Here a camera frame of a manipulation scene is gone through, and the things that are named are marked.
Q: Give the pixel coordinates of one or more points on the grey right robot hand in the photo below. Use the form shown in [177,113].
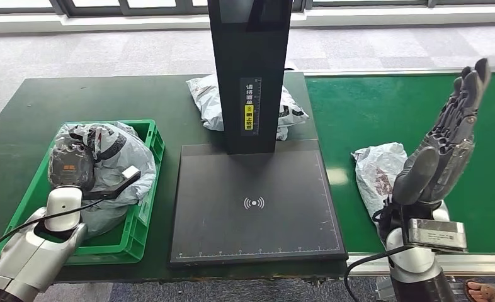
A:
[443,162]

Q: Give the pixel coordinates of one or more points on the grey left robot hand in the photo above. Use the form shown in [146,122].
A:
[72,162]

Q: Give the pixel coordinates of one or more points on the white poly parcel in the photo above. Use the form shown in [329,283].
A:
[208,102]
[126,154]

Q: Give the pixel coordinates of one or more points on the pale grey poly parcel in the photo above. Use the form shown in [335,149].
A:
[377,175]

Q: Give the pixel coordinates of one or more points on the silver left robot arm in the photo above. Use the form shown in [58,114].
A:
[39,250]

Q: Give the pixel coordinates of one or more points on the green conveyor belt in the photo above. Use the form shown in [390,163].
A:
[377,112]

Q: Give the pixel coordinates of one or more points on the white poly parcel, red stripes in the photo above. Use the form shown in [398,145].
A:
[208,102]

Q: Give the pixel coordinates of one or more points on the black inbound scanning machine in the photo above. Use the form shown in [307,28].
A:
[251,196]

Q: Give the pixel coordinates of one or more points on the dark green table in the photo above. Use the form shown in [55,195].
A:
[85,96]

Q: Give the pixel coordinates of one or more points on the green plastic crate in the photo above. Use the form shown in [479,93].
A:
[143,216]

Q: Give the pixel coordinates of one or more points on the person's foot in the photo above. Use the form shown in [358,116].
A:
[487,291]

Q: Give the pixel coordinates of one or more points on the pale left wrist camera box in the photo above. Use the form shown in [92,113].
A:
[122,179]

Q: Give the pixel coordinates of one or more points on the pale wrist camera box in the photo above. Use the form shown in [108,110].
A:
[122,179]
[437,233]

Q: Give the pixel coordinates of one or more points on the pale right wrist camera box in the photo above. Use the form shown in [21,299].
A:
[437,233]

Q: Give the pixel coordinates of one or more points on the dark window frame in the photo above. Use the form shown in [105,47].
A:
[122,7]

